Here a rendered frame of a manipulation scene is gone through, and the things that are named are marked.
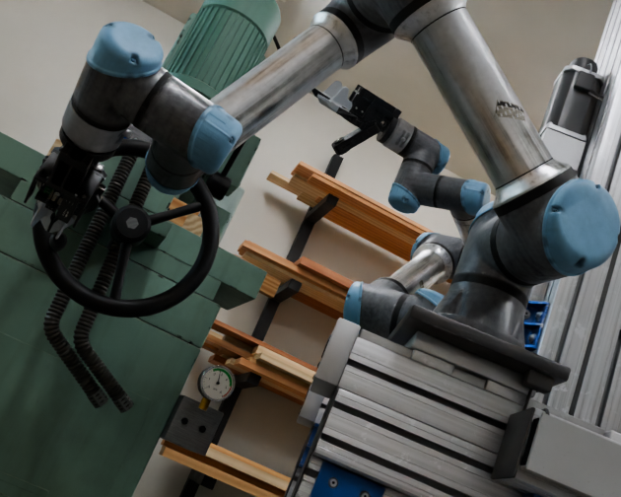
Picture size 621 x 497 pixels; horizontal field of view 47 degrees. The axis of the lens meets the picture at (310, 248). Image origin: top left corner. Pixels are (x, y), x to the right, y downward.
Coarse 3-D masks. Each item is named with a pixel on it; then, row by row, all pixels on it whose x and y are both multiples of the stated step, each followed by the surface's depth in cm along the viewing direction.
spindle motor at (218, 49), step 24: (216, 0) 157; (240, 0) 156; (264, 0) 159; (192, 24) 159; (216, 24) 154; (240, 24) 155; (264, 24) 159; (192, 48) 153; (216, 48) 152; (240, 48) 155; (264, 48) 162; (192, 72) 150; (216, 72) 151; (240, 72) 156
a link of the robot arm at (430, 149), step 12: (420, 132) 164; (408, 144) 163; (420, 144) 163; (432, 144) 164; (408, 156) 164; (420, 156) 163; (432, 156) 164; (444, 156) 165; (432, 168) 164; (444, 168) 166
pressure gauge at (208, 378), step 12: (204, 372) 124; (216, 372) 125; (228, 372) 126; (204, 384) 124; (216, 384) 125; (228, 384) 125; (204, 396) 125; (216, 396) 124; (228, 396) 125; (204, 408) 125
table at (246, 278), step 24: (0, 144) 125; (24, 144) 126; (0, 168) 124; (24, 168) 126; (0, 192) 140; (144, 240) 129; (168, 240) 133; (192, 240) 134; (192, 264) 133; (216, 264) 135; (240, 264) 137; (240, 288) 136
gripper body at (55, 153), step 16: (64, 144) 87; (48, 160) 91; (64, 160) 86; (80, 160) 86; (96, 160) 88; (48, 176) 90; (64, 176) 90; (80, 176) 90; (96, 176) 94; (32, 192) 92; (48, 192) 91; (64, 192) 89; (80, 192) 91; (48, 208) 92; (64, 208) 91; (80, 208) 93
